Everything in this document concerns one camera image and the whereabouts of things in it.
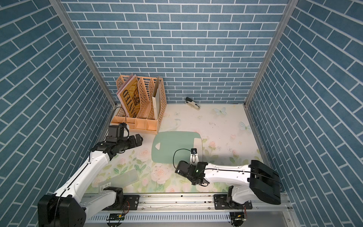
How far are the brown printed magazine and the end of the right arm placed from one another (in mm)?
581

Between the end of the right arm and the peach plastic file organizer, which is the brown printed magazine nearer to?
the peach plastic file organizer

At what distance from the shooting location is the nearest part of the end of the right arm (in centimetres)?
55

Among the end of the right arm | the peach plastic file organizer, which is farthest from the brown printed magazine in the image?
the end of the right arm

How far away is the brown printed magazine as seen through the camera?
0.90 metres
